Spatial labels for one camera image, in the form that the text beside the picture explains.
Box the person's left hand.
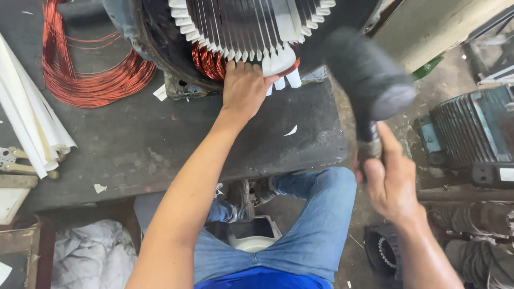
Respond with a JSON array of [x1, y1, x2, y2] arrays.
[[222, 60, 280, 120]]

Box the person's right hand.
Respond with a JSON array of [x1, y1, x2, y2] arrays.
[[353, 122, 427, 230]]

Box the copper stator winding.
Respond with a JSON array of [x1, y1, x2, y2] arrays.
[[191, 42, 301, 83]]

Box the black rubber mallet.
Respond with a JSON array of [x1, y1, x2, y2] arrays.
[[321, 26, 417, 163]]

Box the row of white slot papers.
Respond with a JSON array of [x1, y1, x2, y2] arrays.
[[168, 0, 337, 96]]

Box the small black stator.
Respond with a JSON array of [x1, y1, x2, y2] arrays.
[[364, 223, 403, 282]]

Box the rusty metal pipe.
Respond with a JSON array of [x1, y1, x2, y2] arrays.
[[415, 188, 514, 204]]

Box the person's blue jeans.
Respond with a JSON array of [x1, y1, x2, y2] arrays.
[[134, 166, 357, 287]]

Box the large motor stator housing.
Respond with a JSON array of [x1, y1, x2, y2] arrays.
[[102, 0, 382, 101]]

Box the dusty wound rotor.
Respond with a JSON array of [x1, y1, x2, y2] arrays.
[[428, 201, 514, 240]]

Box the grey blue electric motor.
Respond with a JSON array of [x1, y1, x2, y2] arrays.
[[414, 84, 514, 189]]

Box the grey worn shoe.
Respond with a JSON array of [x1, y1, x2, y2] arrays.
[[226, 179, 256, 222], [249, 177, 282, 206]]

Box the dusty grey motor part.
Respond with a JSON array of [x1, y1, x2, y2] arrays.
[[444, 238, 514, 289]]

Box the green bottle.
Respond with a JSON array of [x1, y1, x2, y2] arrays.
[[411, 54, 445, 81]]

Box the white plastic stool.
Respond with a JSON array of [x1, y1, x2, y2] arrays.
[[227, 215, 283, 253]]

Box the beige panel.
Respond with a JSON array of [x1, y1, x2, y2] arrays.
[[373, 0, 514, 75]]

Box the person's blue shirt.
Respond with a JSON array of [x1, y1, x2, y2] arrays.
[[194, 267, 334, 289]]

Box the stack of white paper strips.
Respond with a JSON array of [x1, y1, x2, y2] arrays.
[[0, 32, 78, 180]]

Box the crumpled white cloth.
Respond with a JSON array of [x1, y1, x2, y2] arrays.
[[51, 219, 138, 289]]

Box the white flat board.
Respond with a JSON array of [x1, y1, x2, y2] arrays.
[[0, 187, 31, 225]]

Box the wooden crate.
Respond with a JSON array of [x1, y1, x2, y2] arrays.
[[0, 215, 55, 289]]

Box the loose copper wire coil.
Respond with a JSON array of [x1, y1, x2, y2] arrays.
[[41, 0, 156, 109]]

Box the grey metal frame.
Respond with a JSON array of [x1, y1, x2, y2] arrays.
[[462, 8, 514, 87]]

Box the wooden handled tool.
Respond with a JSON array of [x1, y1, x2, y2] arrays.
[[0, 146, 67, 180]]

